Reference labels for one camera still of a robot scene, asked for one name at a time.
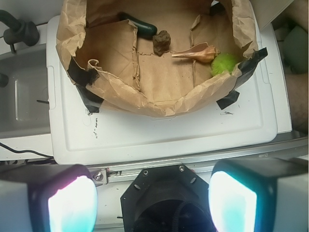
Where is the aluminium rail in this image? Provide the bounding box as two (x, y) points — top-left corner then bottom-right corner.
(88, 131), (309, 186)

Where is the green cushion object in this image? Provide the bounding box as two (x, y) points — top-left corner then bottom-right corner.
(283, 26), (309, 74)

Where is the crumpled brown paper liner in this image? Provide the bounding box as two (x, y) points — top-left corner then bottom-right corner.
(56, 0), (258, 117)

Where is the dark green cucumber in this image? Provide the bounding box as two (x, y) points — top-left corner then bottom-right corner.
(118, 12), (157, 39)

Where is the brown rough rock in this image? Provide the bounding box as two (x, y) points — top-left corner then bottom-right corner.
(153, 30), (171, 57)

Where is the black octagonal mount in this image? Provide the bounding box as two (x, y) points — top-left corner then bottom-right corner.
(120, 164), (217, 232)

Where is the black tape left strip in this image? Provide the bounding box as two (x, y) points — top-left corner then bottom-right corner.
(68, 57), (104, 113)

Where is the black cable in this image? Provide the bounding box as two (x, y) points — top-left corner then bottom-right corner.
(0, 142), (54, 158)

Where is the clear plastic tray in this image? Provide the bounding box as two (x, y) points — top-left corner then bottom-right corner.
(0, 44), (50, 139)

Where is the white plastic bin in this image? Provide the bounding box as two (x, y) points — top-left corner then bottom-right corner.
(46, 0), (293, 165)

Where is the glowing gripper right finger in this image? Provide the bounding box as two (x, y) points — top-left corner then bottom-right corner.
(208, 158), (309, 232)

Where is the orange conch seashell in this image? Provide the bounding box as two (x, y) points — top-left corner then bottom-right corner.
(171, 42), (220, 63)

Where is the black tape right strip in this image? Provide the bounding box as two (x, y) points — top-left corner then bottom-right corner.
(216, 47), (268, 110)

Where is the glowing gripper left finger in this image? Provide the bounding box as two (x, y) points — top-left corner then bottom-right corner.
(0, 164), (98, 232)

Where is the fuzzy green ball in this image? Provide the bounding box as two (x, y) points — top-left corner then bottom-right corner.
(211, 53), (239, 76)

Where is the black tape strip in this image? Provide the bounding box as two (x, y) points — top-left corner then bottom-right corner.
(68, 57), (104, 113)
(216, 47), (268, 110)

